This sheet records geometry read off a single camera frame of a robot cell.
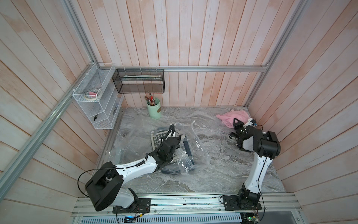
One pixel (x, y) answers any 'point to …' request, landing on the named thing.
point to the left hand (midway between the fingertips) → (171, 134)
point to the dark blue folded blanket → (168, 171)
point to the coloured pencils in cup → (151, 100)
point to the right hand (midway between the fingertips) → (233, 116)
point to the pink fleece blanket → (228, 118)
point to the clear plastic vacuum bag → (137, 136)
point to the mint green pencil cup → (154, 111)
